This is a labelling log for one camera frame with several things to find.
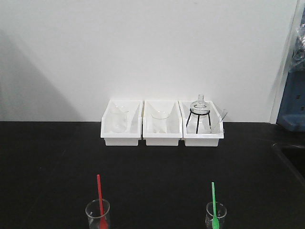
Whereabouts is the glass beaker in left bin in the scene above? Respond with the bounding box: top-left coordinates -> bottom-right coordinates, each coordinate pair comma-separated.
110,106 -> 129,133

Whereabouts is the black sink basin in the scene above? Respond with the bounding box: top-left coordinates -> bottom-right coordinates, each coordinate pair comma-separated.
272,143 -> 305,186

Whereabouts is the right white storage bin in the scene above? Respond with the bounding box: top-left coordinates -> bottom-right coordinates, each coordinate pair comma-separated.
178,101 -> 224,147

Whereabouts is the round glass flask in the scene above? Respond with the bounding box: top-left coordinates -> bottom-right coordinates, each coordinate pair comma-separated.
190,94 -> 210,115

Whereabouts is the red plastic spoon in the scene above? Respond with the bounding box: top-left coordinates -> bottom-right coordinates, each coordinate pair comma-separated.
97,174 -> 108,229

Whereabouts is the middle white storage bin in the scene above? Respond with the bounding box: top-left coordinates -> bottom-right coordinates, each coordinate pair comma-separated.
142,100 -> 183,146

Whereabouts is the black wire tripod stand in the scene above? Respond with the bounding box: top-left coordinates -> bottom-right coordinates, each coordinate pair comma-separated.
186,109 -> 212,134

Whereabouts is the white storage bin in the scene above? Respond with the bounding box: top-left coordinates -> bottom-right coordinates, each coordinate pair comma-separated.
142,100 -> 183,146
100,100 -> 143,146
178,101 -> 224,147

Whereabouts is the blue equipment at right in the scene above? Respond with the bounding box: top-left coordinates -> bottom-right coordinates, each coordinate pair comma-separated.
277,20 -> 305,132

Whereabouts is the glass beaker in bin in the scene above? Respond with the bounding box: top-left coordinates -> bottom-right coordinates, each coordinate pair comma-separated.
110,106 -> 129,133
151,111 -> 168,134

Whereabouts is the green plastic spoon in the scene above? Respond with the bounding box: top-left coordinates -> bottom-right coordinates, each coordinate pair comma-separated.
211,182 -> 220,229

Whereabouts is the left front glass beaker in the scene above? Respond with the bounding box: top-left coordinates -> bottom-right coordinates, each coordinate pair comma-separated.
85,199 -> 111,229

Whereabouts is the left white storage bin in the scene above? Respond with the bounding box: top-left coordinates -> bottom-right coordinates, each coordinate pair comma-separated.
100,100 -> 143,146

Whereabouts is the clear glass dish in bin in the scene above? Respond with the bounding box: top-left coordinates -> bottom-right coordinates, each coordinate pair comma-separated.
206,109 -> 228,134

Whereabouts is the glass beaker in middle bin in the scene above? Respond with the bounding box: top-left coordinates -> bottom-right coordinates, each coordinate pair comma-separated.
151,111 -> 168,134

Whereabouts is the right front glass beaker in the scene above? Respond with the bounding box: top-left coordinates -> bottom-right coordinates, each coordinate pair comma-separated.
205,202 -> 227,229

